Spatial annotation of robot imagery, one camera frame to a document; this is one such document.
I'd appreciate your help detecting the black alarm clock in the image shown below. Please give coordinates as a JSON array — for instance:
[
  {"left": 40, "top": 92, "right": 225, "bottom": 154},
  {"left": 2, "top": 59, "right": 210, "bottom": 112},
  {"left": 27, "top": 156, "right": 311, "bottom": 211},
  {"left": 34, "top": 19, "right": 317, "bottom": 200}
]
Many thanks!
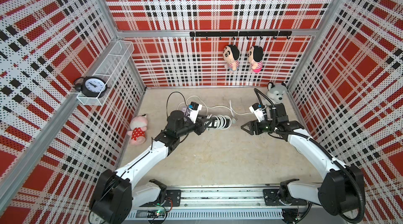
[{"left": 73, "top": 76, "right": 108, "bottom": 98}]

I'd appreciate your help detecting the pink skirt hanging doll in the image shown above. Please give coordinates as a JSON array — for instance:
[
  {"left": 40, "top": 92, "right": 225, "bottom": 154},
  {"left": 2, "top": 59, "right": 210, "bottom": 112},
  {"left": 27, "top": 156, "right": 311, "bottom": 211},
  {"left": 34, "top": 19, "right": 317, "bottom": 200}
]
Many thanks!
[{"left": 247, "top": 45, "right": 263, "bottom": 73}]

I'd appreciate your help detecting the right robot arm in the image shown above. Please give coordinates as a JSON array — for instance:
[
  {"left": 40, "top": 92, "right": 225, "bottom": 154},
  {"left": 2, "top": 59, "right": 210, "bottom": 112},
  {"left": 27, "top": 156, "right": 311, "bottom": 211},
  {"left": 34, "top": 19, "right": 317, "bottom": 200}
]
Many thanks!
[{"left": 241, "top": 103, "right": 366, "bottom": 224}]

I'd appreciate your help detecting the black power strip with cord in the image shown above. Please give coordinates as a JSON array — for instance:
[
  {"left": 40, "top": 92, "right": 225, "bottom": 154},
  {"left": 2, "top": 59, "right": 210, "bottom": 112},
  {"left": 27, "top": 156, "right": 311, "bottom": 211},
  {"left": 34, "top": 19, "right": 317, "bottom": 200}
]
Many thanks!
[{"left": 208, "top": 115, "right": 237, "bottom": 130}]

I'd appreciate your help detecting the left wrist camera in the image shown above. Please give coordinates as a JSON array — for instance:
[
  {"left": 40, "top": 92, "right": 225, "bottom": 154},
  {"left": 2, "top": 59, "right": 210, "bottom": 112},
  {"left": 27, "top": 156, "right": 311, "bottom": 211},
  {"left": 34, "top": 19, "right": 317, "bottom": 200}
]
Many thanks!
[{"left": 188, "top": 102, "right": 203, "bottom": 124}]

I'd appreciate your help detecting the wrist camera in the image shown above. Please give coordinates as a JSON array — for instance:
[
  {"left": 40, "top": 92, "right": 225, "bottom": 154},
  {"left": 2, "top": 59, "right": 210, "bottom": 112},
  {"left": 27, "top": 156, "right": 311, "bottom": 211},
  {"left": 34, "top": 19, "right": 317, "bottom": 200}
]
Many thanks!
[
  {"left": 249, "top": 103, "right": 268, "bottom": 122},
  {"left": 188, "top": 102, "right": 203, "bottom": 124}
]

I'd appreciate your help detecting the white wire shelf basket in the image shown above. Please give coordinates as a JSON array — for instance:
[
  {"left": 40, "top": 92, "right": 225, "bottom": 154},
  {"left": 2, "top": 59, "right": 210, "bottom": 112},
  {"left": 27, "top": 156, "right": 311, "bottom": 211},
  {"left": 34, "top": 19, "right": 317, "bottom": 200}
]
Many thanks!
[{"left": 77, "top": 40, "right": 134, "bottom": 106}]

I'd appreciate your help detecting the green circuit board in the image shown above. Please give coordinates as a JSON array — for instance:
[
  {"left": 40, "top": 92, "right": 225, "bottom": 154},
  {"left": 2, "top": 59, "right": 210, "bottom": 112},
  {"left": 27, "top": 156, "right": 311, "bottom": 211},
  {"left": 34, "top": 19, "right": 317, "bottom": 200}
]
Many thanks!
[{"left": 135, "top": 209, "right": 166, "bottom": 219}]

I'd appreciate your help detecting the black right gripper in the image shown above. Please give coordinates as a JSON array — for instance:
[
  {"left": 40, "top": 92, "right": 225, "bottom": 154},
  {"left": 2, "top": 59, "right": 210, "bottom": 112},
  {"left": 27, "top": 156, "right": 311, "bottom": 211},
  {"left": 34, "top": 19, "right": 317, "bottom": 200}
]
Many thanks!
[{"left": 241, "top": 119, "right": 277, "bottom": 135}]

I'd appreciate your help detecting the blue shorts hanging doll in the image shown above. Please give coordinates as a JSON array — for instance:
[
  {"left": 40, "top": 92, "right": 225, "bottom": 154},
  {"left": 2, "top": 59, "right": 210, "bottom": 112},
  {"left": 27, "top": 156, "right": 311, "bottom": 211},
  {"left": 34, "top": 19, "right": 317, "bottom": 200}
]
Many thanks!
[{"left": 223, "top": 45, "right": 240, "bottom": 72}]

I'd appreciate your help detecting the white power strip cord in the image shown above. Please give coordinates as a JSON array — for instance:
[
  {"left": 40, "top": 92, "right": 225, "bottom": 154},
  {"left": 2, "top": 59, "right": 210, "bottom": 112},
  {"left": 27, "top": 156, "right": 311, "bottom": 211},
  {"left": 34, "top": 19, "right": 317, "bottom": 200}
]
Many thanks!
[{"left": 177, "top": 95, "right": 257, "bottom": 116}]

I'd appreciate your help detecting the grey white husky plush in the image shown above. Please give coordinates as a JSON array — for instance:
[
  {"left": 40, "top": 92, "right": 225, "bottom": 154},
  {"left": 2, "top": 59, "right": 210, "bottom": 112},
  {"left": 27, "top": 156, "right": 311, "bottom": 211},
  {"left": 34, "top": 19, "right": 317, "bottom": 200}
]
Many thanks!
[{"left": 267, "top": 82, "right": 287, "bottom": 104}]

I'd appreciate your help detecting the black hook rail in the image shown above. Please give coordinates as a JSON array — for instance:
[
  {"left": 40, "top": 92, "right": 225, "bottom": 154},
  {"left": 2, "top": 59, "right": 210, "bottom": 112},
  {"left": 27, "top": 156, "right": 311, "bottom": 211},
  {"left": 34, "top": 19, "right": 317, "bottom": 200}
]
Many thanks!
[{"left": 190, "top": 31, "right": 292, "bottom": 38}]

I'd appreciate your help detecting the purple power strip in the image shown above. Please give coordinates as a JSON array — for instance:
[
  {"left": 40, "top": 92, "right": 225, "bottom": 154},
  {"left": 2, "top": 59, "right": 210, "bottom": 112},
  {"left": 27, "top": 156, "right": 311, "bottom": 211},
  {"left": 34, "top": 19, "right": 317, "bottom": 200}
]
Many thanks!
[{"left": 179, "top": 105, "right": 189, "bottom": 115}]

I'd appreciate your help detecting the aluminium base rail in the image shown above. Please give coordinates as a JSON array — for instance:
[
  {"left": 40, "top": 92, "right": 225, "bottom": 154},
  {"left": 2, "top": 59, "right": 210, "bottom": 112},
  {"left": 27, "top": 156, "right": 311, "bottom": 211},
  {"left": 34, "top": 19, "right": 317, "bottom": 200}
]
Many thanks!
[{"left": 91, "top": 186, "right": 350, "bottom": 221}]

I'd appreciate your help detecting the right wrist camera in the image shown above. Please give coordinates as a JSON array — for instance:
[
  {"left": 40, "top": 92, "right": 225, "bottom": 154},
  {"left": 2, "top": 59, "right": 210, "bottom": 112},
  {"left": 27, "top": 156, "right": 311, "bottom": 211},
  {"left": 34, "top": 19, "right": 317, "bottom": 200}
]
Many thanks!
[{"left": 249, "top": 103, "right": 268, "bottom": 122}]

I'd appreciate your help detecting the pink plush red dress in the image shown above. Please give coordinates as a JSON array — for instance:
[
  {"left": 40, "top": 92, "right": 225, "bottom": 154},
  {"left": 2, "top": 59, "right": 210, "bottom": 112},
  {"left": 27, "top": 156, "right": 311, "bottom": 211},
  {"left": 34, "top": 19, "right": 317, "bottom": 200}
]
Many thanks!
[{"left": 127, "top": 114, "right": 148, "bottom": 145}]

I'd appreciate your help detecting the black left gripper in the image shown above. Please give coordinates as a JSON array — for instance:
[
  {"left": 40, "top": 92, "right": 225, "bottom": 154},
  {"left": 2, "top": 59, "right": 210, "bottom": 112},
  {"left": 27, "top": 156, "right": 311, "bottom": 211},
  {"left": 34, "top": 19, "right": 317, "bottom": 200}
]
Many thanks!
[{"left": 176, "top": 114, "right": 212, "bottom": 137}]

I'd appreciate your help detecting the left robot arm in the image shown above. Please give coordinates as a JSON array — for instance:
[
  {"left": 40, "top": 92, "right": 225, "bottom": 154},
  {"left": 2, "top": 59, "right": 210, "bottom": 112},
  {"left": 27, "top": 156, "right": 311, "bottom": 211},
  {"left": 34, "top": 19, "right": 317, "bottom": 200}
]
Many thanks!
[{"left": 88, "top": 111, "right": 218, "bottom": 224}]

